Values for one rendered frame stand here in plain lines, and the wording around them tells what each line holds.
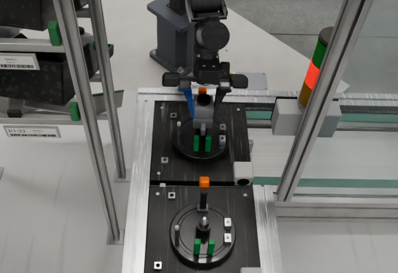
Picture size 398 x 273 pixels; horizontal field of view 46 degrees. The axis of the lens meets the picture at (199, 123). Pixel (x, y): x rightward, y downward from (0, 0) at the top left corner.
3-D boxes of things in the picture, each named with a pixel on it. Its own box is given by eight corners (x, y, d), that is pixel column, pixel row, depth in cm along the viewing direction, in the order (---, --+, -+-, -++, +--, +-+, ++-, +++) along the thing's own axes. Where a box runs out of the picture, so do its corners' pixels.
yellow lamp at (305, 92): (296, 90, 87) (302, 71, 83) (323, 90, 88) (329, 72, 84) (300, 110, 84) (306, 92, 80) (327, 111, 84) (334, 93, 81)
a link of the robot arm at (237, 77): (163, 47, 104) (162, 47, 98) (246, 49, 105) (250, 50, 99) (162, 83, 105) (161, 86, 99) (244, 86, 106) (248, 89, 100)
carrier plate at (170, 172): (154, 106, 124) (154, 101, 122) (244, 108, 125) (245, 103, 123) (150, 185, 109) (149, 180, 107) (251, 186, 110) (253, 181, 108)
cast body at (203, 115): (192, 107, 110) (193, 87, 105) (211, 108, 110) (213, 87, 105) (193, 135, 105) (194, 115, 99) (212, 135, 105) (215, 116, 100)
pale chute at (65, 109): (71, 99, 119) (74, 82, 119) (122, 106, 118) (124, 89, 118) (22, 107, 91) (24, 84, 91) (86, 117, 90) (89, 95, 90)
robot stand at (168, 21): (180, 35, 155) (182, -16, 140) (212, 57, 149) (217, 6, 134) (148, 55, 148) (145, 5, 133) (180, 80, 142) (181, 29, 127)
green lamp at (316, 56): (308, 50, 79) (315, 28, 76) (337, 51, 80) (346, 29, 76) (313, 71, 76) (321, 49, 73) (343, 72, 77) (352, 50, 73)
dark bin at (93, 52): (55, 46, 102) (54, 12, 99) (114, 54, 101) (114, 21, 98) (-12, 94, 77) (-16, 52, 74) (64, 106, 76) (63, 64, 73)
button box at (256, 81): (191, 84, 136) (192, 70, 131) (262, 86, 137) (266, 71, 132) (191, 102, 132) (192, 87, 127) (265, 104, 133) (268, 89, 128)
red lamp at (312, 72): (302, 71, 83) (308, 51, 80) (330, 71, 84) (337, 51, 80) (307, 92, 80) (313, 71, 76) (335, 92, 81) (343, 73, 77)
